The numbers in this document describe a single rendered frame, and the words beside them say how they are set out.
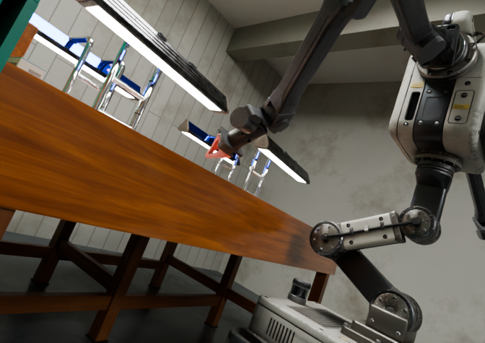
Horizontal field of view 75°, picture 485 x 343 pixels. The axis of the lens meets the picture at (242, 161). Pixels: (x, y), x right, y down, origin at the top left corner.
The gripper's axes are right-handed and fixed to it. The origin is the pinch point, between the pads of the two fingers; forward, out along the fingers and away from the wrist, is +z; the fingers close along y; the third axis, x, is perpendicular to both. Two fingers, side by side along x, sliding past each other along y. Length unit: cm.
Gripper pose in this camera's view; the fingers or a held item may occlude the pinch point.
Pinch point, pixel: (208, 154)
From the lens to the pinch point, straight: 98.0
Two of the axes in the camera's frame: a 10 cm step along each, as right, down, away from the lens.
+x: 2.3, 8.3, -5.0
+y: -5.1, -3.4, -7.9
